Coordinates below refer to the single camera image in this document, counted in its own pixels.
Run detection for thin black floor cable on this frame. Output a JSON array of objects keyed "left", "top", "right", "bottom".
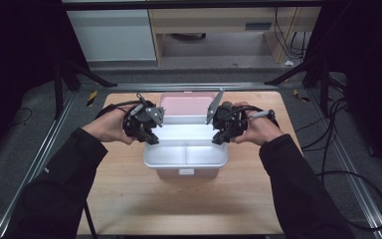
[{"left": 9, "top": 107, "right": 34, "bottom": 127}]

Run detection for aluminium floor rail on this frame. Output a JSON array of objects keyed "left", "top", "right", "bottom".
[
  {"left": 305, "top": 89, "right": 382, "bottom": 239},
  {"left": 0, "top": 90, "right": 78, "bottom": 239},
  {"left": 106, "top": 82, "right": 281, "bottom": 93}
]

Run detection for person's right hand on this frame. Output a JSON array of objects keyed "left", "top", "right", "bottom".
[{"left": 230, "top": 101, "right": 286, "bottom": 147}]

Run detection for white divided tray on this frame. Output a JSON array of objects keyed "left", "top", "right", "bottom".
[{"left": 142, "top": 114, "right": 230, "bottom": 169}]

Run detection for black hanging desk cables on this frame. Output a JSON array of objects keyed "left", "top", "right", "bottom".
[{"left": 273, "top": 6, "right": 313, "bottom": 61}]

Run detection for black curtain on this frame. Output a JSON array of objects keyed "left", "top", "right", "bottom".
[
  {"left": 0, "top": 0, "right": 92, "bottom": 163},
  {"left": 306, "top": 0, "right": 382, "bottom": 183}
]

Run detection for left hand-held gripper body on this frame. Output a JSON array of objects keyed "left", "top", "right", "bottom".
[{"left": 121, "top": 92, "right": 166, "bottom": 141}]

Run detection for person's left hand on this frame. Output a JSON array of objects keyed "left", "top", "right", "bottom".
[{"left": 82, "top": 104, "right": 137, "bottom": 146}]

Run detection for dark round object under desk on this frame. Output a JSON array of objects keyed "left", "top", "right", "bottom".
[{"left": 170, "top": 32, "right": 207, "bottom": 42}]

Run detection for black metal stand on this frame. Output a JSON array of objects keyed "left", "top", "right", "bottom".
[
  {"left": 52, "top": 58, "right": 119, "bottom": 120},
  {"left": 264, "top": 55, "right": 333, "bottom": 118}
]

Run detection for light wooden desk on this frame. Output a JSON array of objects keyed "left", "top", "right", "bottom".
[{"left": 147, "top": 6, "right": 322, "bottom": 65}]

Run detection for pink storage box with lid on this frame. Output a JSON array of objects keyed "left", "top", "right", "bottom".
[{"left": 155, "top": 91, "right": 221, "bottom": 181}]

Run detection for white cabinet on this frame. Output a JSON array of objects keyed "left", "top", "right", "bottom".
[{"left": 66, "top": 8, "right": 158, "bottom": 63}]

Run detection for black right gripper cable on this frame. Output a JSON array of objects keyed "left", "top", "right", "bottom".
[{"left": 223, "top": 105, "right": 382, "bottom": 233}]

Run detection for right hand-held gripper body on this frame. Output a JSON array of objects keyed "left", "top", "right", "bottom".
[{"left": 205, "top": 87, "right": 250, "bottom": 137}]

